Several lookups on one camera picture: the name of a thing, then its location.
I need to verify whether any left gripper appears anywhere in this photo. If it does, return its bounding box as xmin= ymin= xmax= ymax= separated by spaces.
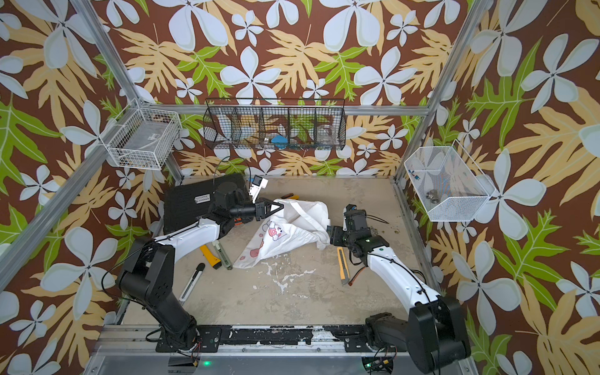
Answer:
xmin=228 ymin=196 xmax=283 ymax=223

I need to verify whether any white cartoon print pouch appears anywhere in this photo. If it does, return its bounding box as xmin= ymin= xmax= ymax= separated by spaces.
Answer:
xmin=233 ymin=199 xmax=331 ymax=269

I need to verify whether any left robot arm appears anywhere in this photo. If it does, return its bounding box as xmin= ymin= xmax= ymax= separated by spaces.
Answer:
xmin=117 ymin=177 xmax=284 ymax=356

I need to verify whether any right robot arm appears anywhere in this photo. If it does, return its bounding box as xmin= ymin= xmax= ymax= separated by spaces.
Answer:
xmin=327 ymin=204 xmax=472 ymax=373

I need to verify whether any black white pen knife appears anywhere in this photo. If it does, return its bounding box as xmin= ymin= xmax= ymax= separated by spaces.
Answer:
xmin=179 ymin=262 xmax=206 ymax=305

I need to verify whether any blue object in basket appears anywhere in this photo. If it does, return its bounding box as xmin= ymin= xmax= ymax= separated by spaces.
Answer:
xmin=270 ymin=135 xmax=289 ymax=149

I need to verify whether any yellow black cutter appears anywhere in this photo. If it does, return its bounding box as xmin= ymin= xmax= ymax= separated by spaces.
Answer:
xmin=200 ymin=245 xmax=222 ymax=270

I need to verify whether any black plastic tool case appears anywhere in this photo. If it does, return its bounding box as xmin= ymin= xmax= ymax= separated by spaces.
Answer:
xmin=163 ymin=174 xmax=246 ymax=234

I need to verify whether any white mesh basket right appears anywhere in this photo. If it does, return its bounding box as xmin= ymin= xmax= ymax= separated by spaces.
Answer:
xmin=404 ymin=141 xmax=497 ymax=223

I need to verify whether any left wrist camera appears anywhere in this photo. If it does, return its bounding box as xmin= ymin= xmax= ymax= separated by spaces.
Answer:
xmin=248 ymin=176 xmax=268 ymax=203

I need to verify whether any black wire basket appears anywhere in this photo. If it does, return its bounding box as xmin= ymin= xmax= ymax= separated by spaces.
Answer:
xmin=201 ymin=98 xmax=347 ymax=150

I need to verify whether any white wire basket left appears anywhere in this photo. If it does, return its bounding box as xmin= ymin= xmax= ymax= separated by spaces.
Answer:
xmin=104 ymin=99 xmax=182 ymax=170

